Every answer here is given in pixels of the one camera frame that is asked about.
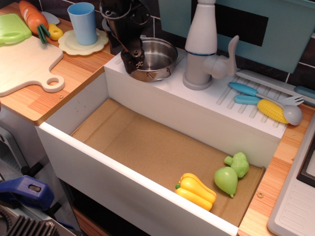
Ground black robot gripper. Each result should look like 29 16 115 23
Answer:
99 0 150 74

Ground small stainless steel pot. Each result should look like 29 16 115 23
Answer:
129 37 178 82

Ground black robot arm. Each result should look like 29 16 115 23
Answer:
99 0 150 74

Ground white toy sink basin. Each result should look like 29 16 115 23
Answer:
37 51 287 236

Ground light blue plastic cup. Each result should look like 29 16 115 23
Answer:
67 2 97 46

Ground pale yellow flower plate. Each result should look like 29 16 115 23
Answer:
58 29 109 56

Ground white toy faucet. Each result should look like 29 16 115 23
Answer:
183 0 239 90

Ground brown cardboard sheet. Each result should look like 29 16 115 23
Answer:
72 99 265 226

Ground orange toy carrot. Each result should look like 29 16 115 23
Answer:
19 0 50 44

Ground wooden cutting board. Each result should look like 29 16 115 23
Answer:
0 36 65 97

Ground green plastic cutting board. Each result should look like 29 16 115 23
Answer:
0 13 32 46

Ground yellow toy bell pepper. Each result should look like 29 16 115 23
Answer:
175 173 217 211

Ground green toy broccoli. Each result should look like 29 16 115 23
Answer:
224 152 249 178

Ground green toy pear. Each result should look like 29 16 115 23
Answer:
214 167 238 198

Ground yellow toy corn cob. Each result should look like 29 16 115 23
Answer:
257 99 289 124

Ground blue clamp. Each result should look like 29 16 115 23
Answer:
0 176 55 210

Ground white toy stove top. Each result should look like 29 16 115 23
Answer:
268 120 315 236

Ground toy knife yellow handle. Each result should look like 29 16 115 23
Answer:
41 11 63 41

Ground grey fork blue handle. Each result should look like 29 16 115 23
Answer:
234 95 304 106

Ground grey spoon blue handle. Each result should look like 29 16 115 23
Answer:
229 82 303 125

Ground grey metal mount base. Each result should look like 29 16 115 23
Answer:
0 206 82 236

